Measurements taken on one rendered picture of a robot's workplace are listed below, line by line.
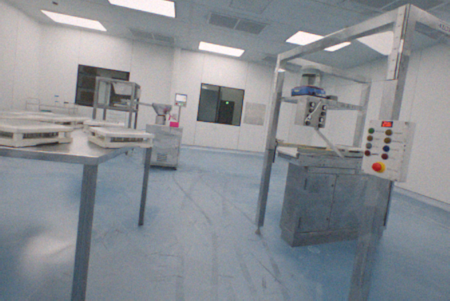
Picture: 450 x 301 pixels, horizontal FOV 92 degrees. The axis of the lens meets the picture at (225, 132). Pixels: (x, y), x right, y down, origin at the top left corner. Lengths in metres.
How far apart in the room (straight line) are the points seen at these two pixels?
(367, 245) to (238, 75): 6.18
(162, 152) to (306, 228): 2.65
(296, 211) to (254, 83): 5.56
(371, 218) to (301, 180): 0.75
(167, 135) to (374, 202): 3.23
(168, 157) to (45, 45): 4.99
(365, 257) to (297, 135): 6.54
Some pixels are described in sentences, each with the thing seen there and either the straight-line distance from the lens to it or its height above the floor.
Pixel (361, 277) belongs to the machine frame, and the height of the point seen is 0.32.
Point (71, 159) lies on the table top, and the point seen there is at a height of 0.78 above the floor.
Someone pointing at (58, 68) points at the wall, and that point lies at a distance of 7.53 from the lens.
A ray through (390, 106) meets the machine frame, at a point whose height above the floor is 1.16.
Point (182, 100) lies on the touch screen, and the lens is 4.28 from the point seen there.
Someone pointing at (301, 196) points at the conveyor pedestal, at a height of 0.45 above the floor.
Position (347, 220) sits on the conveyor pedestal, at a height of 0.21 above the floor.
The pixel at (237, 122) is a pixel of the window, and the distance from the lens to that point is 6.94.
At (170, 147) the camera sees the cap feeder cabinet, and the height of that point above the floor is 0.40.
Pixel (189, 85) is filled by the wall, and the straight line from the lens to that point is 6.77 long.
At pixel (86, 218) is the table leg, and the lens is 1.08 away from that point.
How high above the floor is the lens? 1.00
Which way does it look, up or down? 3 degrees down
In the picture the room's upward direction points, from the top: 7 degrees clockwise
